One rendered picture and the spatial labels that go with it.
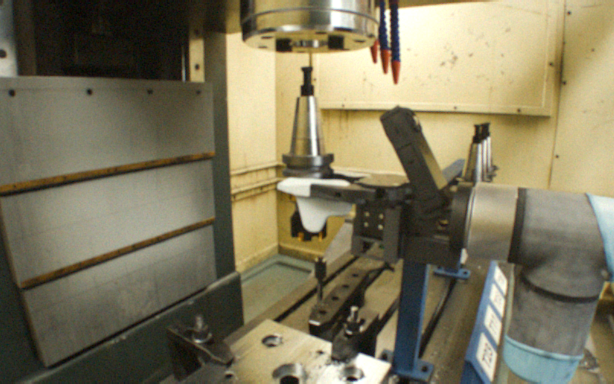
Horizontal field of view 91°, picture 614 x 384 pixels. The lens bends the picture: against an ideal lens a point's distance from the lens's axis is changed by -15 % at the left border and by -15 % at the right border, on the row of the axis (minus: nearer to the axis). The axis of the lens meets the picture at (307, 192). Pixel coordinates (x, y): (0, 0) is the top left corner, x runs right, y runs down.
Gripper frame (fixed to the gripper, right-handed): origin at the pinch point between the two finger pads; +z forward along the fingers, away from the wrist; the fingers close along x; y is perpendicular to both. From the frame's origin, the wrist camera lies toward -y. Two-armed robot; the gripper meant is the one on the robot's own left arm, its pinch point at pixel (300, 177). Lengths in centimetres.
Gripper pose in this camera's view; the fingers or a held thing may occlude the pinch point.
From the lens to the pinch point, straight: 43.7
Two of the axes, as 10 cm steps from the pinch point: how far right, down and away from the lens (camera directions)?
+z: -8.5, -1.2, 5.1
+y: 0.0, 9.7, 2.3
